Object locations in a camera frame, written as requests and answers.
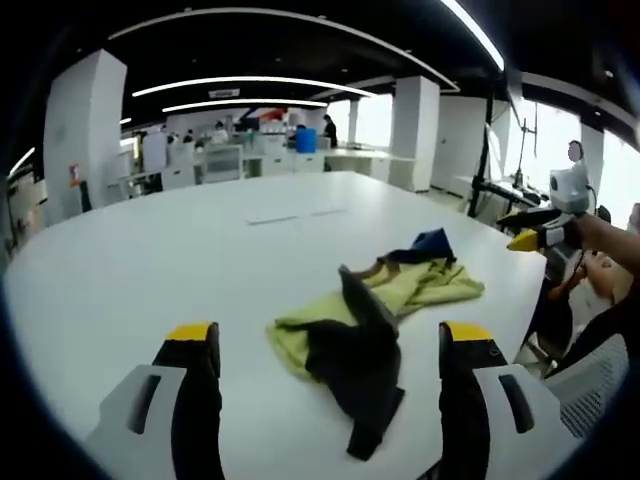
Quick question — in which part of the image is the yellow-green and dark grey garment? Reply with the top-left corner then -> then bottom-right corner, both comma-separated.
264,227 -> 487,462

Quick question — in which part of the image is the long curved ceiling light strip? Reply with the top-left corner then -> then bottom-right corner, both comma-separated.
131,75 -> 377,99

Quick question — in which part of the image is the white mesh office chair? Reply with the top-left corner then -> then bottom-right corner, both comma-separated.
543,333 -> 632,442

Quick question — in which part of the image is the blue barrel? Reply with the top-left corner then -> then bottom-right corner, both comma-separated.
294,126 -> 319,154

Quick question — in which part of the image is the narrow white square pillar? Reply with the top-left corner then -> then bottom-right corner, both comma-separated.
388,74 -> 442,193

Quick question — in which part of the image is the long grey table slot cover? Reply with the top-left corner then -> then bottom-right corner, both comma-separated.
246,214 -> 300,226

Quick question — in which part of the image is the short curved ceiling light strip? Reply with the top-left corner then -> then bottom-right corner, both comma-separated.
161,98 -> 329,114

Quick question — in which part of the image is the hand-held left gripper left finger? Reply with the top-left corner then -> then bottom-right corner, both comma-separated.
82,321 -> 226,480

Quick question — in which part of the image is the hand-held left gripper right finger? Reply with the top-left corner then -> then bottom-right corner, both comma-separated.
437,319 -> 584,480

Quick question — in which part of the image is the black metal stand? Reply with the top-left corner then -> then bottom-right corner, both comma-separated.
467,122 -> 544,221

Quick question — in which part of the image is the white office desk row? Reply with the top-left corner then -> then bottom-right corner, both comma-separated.
119,142 -> 417,194

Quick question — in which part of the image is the wide white square pillar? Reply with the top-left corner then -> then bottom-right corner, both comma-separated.
41,48 -> 129,226

